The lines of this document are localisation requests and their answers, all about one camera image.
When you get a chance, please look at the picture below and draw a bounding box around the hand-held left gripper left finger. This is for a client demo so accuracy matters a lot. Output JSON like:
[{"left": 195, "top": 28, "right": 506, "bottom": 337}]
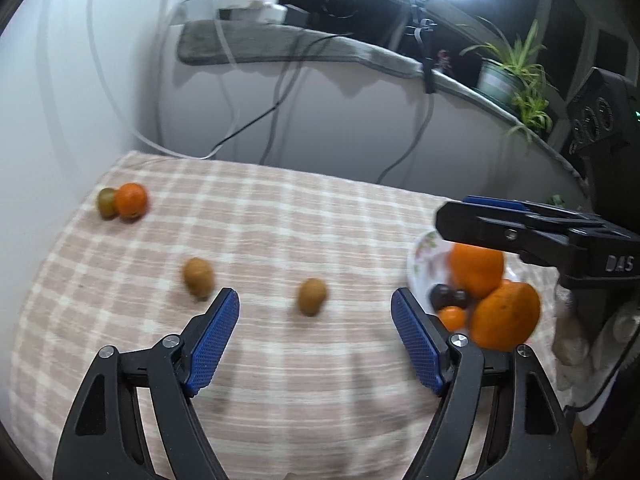
[{"left": 52, "top": 287, "right": 241, "bottom": 480}]

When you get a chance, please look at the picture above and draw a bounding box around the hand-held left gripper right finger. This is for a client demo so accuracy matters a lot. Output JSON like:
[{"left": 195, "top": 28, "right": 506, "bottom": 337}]
[{"left": 391, "top": 287, "right": 583, "bottom": 480}]

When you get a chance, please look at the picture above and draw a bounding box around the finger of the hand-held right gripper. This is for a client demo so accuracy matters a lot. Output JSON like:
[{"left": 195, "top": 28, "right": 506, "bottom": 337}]
[
  {"left": 435, "top": 201, "right": 569, "bottom": 267},
  {"left": 462, "top": 195, "right": 601, "bottom": 228}
]

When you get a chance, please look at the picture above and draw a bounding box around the small tangerine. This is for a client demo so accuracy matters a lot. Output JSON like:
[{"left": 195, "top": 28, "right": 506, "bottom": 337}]
[
  {"left": 437, "top": 306, "right": 468, "bottom": 333},
  {"left": 114, "top": 182, "right": 150, "bottom": 221}
]

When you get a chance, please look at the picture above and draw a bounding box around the large smooth orange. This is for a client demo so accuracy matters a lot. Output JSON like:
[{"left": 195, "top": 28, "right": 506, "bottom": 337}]
[{"left": 448, "top": 241, "right": 506, "bottom": 300}]

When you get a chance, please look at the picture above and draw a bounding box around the floral white plate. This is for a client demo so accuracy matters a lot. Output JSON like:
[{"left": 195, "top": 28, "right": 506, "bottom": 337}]
[{"left": 406, "top": 230, "right": 523, "bottom": 331}]

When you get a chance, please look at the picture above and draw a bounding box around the large bumpy orange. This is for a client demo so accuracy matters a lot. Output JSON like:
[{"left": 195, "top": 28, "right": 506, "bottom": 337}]
[{"left": 470, "top": 281, "right": 542, "bottom": 352}]

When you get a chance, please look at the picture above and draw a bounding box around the brown kiwi fruit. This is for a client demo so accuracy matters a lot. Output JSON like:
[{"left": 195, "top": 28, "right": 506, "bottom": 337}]
[
  {"left": 298, "top": 278, "right": 328, "bottom": 317},
  {"left": 182, "top": 257, "right": 216, "bottom": 302}
]

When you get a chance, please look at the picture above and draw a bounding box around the person's right hand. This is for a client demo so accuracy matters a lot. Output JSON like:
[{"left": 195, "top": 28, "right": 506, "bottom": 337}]
[{"left": 551, "top": 282, "right": 640, "bottom": 406}]

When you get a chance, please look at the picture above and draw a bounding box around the green spider plant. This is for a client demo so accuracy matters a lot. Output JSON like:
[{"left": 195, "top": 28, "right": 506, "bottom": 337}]
[{"left": 459, "top": 17, "right": 558, "bottom": 143}]

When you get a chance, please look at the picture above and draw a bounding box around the pale green flower pot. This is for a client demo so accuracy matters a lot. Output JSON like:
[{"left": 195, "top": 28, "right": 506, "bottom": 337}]
[{"left": 476, "top": 57, "right": 523, "bottom": 106}]

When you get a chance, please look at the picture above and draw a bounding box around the checked beige tablecloth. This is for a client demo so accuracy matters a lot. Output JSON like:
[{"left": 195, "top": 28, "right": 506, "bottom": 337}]
[{"left": 7, "top": 150, "right": 591, "bottom": 480}]

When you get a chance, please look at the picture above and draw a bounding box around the small green kiwi fruit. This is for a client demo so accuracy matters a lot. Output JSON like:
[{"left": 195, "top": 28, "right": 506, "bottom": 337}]
[{"left": 96, "top": 187, "right": 119, "bottom": 219}]

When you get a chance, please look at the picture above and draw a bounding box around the black tripod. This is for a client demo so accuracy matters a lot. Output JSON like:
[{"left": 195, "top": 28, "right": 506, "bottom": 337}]
[{"left": 407, "top": 0, "right": 437, "bottom": 61}]

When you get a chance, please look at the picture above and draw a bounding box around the white framed window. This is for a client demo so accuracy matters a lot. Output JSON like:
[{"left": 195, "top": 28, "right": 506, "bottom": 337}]
[{"left": 225, "top": 0, "right": 640, "bottom": 111}]

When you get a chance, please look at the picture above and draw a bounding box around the white refrigerator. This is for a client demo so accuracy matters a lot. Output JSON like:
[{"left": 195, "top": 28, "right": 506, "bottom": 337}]
[{"left": 0, "top": 0, "right": 171, "bottom": 321}]

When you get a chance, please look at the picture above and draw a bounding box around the white charger plug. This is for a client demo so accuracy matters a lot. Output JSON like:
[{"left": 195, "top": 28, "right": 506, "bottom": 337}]
[{"left": 230, "top": 4, "right": 288, "bottom": 26}]

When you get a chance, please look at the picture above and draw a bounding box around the black ring light cable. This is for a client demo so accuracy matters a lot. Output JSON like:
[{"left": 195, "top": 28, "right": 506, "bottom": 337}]
[{"left": 375, "top": 0, "right": 438, "bottom": 186}]

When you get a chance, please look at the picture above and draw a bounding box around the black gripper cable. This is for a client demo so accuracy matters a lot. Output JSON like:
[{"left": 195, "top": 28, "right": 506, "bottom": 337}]
[{"left": 565, "top": 350, "right": 632, "bottom": 411}]

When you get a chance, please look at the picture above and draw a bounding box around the black power cable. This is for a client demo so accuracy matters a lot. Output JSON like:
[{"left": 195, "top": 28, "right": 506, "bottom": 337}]
[
  {"left": 262, "top": 35, "right": 326, "bottom": 166},
  {"left": 210, "top": 32, "right": 353, "bottom": 158}
]

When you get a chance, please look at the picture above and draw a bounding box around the long white cable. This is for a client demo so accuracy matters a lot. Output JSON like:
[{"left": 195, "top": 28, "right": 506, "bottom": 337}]
[{"left": 85, "top": 0, "right": 211, "bottom": 161}]

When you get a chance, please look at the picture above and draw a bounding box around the white charger cable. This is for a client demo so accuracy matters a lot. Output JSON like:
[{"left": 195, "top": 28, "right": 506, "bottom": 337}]
[{"left": 165, "top": 0, "right": 238, "bottom": 128}]

